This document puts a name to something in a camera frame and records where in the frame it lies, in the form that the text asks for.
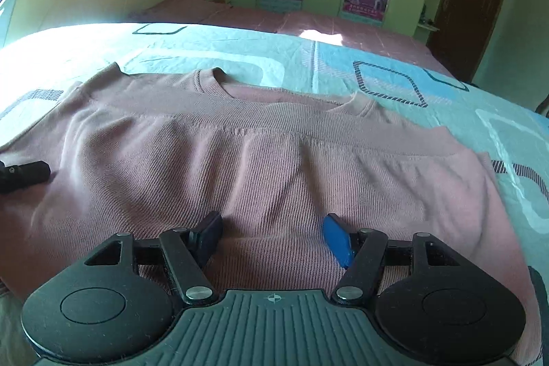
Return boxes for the pink checked bed cover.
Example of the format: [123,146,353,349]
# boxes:
[127,0,451,76]

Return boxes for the patterned blue bed sheet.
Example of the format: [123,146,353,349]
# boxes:
[1,23,548,273]

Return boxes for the dark wooden chair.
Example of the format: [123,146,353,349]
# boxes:
[535,95,549,116]

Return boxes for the pink sweater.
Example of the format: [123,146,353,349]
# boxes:
[1,65,541,365]

